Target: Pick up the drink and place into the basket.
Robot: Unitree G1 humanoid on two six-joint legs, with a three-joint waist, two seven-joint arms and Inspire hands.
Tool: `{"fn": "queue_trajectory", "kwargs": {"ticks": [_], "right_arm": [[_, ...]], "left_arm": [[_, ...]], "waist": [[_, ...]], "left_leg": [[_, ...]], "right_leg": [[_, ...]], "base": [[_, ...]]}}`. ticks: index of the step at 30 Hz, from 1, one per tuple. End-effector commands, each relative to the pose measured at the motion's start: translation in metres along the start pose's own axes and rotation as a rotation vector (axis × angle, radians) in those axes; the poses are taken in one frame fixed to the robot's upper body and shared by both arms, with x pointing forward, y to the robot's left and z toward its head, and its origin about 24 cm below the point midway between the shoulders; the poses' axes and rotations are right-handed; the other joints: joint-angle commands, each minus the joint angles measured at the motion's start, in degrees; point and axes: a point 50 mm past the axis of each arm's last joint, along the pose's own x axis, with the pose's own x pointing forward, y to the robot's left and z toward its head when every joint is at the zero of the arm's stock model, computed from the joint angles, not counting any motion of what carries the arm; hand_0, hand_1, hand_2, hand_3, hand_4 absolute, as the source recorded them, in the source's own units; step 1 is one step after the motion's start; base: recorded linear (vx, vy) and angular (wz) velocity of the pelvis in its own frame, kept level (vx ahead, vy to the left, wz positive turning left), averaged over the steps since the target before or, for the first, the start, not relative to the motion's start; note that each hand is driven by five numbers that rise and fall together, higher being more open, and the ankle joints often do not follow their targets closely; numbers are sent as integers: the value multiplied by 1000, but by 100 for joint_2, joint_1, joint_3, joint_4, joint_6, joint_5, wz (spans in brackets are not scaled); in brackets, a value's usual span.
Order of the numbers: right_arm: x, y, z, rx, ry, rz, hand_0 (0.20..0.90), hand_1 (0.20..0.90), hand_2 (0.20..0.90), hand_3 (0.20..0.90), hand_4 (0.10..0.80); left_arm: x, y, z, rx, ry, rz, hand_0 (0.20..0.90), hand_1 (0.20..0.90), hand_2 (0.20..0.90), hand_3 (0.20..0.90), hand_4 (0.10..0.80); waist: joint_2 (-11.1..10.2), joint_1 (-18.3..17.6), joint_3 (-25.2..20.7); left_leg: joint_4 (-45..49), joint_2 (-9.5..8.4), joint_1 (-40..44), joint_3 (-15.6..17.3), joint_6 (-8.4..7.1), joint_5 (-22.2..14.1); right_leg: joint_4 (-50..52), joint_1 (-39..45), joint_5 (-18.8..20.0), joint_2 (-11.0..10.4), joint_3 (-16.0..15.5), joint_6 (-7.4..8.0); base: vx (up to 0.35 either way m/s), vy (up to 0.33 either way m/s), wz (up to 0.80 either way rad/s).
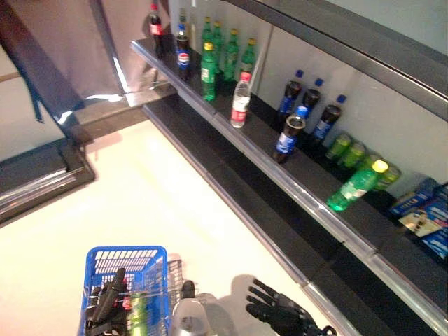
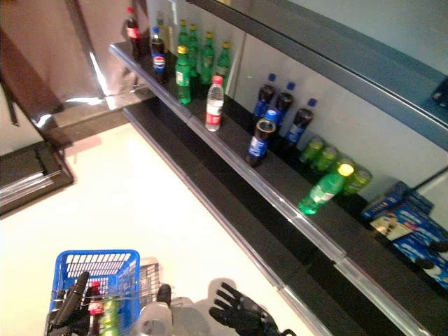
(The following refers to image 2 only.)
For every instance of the white display board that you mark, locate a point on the white display board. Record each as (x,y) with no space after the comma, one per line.
(17,136)

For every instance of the blue plastic shopping basket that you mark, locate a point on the blue plastic shopping basket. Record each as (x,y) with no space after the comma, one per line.
(101,259)

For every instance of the clear plastic price rail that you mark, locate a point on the clear plastic price rail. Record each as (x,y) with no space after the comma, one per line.
(378,297)
(150,82)
(266,190)
(24,190)

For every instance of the silver right robot leg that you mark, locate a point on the silver right robot leg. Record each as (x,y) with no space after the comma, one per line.
(189,318)

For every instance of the dark grey high shelf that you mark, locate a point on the dark grey high shelf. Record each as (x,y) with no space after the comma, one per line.
(350,52)

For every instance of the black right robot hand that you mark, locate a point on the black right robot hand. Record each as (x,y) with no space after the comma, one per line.
(245,318)

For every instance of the pale yellow drink bottle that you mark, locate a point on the pale yellow drink bottle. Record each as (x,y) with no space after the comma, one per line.
(170,35)

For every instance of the black drinks shelf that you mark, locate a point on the black drinks shelf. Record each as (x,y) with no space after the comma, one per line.
(287,178)

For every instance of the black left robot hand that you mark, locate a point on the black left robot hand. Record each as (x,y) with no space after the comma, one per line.
(70,311)

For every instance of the black diagonal strut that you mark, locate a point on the black diagonal strut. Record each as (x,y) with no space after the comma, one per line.
(13,108)

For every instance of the silver robot leg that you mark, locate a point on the silver robot leg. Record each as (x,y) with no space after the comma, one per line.
(189,318)
(154,318)

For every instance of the black low display cabinet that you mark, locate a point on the black low display cabinet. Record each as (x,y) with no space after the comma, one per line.
(35,168)

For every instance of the black low shelf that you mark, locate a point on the black low shelf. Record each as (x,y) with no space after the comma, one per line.
(227,189)

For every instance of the silver left robot leg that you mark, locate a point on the silver left robot leg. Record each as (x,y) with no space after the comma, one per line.
(154,318)

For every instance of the clear water bottle red label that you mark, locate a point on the clear water bottle red label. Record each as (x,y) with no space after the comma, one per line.
(213,108)

